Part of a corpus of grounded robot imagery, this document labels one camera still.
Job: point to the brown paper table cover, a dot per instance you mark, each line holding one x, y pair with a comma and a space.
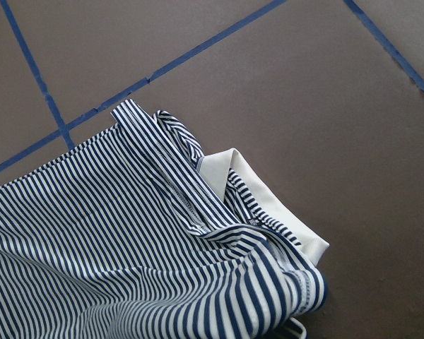
324, 99

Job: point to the striped polo shirt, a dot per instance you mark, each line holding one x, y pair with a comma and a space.
135, 233

